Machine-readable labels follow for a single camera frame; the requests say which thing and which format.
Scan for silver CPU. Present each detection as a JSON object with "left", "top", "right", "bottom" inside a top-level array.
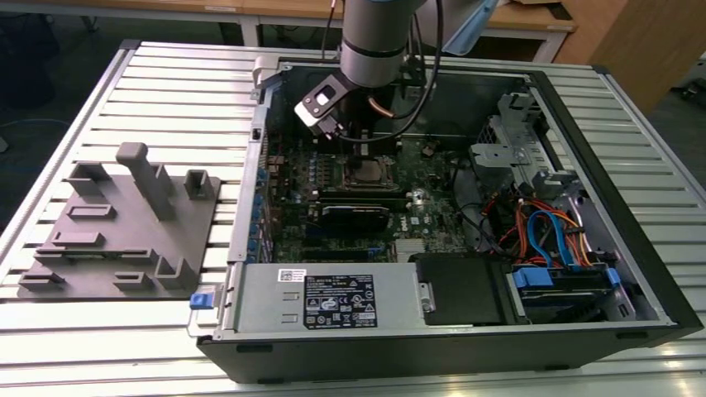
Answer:
[{"left": 353, "top": 162, "right": 389, "bottom": 184}]

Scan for metal socket cover frame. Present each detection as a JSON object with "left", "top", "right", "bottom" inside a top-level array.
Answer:
[{"left": 342, "top": 155, "right": 400, "bottom": 190}]

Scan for CPU socket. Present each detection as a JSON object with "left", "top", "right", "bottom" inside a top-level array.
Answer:
[{"left": 340, "top": 153, "right": 402, "bottom": 192}]

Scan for black RAM slot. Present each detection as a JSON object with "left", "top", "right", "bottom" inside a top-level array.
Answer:
[
  {"left": 318, "top": 201, "right": 414, "bottom": 208},
  {"left": 318, "top": 192, "right": 414, "bottom": 199},
  {"left": 318, "top": 188, "right": 414, "bottom": 194},
  {"left": 318, "top": 198, "right": 414, "bottom": 204}
]

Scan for black graphics card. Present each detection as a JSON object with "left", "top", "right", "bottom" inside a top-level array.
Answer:
[{"left": 320, "top": 203, "right": 392, "bottom": 233}]

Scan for green motherboard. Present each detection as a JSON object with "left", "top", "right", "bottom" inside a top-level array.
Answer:
[{"left": 265, "top": 136, "right": 476, "bottom": 264}]

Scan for silver metal drive cage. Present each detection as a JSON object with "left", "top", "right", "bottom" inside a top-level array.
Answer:
[{"left": 468, "top": 91, "right": 588, "bottom": 208}]

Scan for black drive bay box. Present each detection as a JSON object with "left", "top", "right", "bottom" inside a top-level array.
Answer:
[{"left": 410, "top": 252, "right": 524, "bottom": 328}]

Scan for silver power supply unit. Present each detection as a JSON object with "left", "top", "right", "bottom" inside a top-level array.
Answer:
[{"left": 218, "top": 262, "right": 430, "bottom": 334}]

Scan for wooden desk white legs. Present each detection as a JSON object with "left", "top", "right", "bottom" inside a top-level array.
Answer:
[
  {"left": 0, "top": 0, "right": 247, "bottom": 46},
  {"left": 242, "top": 0, "right": 578, "bottom": 63}
]

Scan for hard disk in blue carrier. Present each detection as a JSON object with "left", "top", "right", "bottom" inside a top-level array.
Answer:
[{"left": 510, "top": 264, "right": 622, "bottom": 324}]

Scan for grey parts rack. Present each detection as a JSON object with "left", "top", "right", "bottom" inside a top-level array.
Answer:
[{"left": 17, "top": 141, "right": 223, "bottom": 299}]

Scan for brown wooden cabinet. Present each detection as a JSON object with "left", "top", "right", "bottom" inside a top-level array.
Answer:
[{"left": 554, "top": 0, "right": 706, "bottom": 115}]

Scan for black open PC case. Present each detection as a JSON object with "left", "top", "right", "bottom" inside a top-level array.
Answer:
[{"left": 187, "top": 55, "right": 705, "bottom": 385}]

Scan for dark wheeled equipment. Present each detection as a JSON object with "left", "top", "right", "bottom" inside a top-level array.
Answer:
[{"left": 671, "top": 57, "right": 706, "bottom": 103}]

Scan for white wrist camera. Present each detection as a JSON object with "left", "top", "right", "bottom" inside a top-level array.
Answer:
[{"left": 294, "top": 73, "right": 356, "bottom": 138}]

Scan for grey case handle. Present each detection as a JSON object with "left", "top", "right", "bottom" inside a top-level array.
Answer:
[{"left": 251, "top": 55, "right": 283, "bottom": 103}]

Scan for blue data wire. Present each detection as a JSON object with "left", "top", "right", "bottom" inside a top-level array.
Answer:
[{"left": 526, "top": 210, "right": 578, "bottom": 272}]

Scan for orange power wire bundle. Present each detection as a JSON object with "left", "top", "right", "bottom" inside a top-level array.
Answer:
[{"left": 550, "top": 208, "right": 606, "bottom": 270}]

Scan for blue floor cable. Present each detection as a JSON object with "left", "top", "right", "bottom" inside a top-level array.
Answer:
[{"left": 0, "top": 117, "right": 74, "bottom": 132}]

